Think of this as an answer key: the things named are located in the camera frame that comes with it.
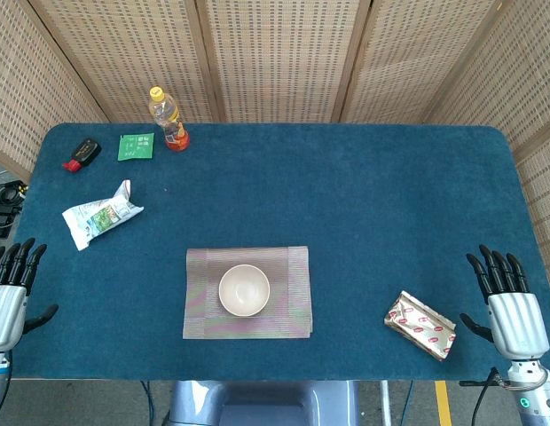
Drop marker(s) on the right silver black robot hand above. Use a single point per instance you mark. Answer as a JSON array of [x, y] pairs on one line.
[[516, 319]]

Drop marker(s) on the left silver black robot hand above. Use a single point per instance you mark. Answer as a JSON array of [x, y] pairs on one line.
[[6, 315]]

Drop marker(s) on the grey woven placemat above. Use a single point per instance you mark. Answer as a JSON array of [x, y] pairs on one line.
[[199, 319]]

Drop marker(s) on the beige bowl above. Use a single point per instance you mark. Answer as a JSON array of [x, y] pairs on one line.
[[244, 290]]

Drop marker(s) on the white green snack bag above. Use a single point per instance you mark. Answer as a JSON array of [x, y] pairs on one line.
[[102, 217]]

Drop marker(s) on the white table leg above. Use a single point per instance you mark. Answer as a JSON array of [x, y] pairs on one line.
[[386, 404]]

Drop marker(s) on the black box with red cap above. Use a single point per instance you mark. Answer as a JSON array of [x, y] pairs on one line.
[[86, 151]]

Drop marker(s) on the blue table cloth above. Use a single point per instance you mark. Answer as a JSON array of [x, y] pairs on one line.
[[346, 199]]

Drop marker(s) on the green sachet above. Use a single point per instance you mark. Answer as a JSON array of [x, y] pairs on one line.
[[135, 147]]

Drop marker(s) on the woven bamboo screen panel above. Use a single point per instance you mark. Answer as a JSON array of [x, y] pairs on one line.
[[124, 53], [18, 89], [412, 57], [279, 57], [523, 89]]

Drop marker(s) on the orange drink bottle yellow cap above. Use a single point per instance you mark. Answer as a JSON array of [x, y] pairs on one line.
[[168, 120]]

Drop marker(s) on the blue grey robot torso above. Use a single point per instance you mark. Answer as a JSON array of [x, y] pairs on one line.
[[257, 404]]

